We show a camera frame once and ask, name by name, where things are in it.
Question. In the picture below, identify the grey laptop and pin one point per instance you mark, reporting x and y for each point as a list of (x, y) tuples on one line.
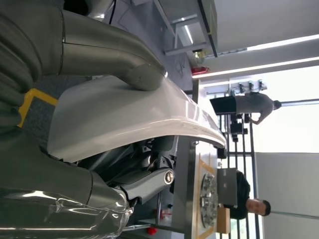
[(227, 188)]

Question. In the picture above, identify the cardboard box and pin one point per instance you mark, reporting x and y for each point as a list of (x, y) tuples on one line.
[(223, 220)]

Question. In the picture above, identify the grey wheel hubcap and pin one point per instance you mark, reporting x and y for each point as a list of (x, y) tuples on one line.
[(208, 201)]

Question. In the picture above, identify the yellow square floor tape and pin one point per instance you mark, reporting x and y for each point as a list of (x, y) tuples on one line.
[(29, 99)]

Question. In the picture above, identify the person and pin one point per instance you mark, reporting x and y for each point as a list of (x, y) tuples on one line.
[(254, 104), (241, 198)]

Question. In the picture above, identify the steel workbench table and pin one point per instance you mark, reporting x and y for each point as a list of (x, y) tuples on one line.
[(184, 184)]

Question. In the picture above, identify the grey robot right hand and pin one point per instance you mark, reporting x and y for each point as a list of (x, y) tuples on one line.
[(50, 191)]

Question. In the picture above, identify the black metal equipment frame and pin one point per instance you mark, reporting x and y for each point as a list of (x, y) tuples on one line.
[(236, 127)]

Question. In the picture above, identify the small red object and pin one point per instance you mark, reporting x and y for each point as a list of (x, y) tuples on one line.
[(199, 70)]

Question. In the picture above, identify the yellow double-rectangle tape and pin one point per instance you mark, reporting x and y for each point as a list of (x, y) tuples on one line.
[(206, 166)]

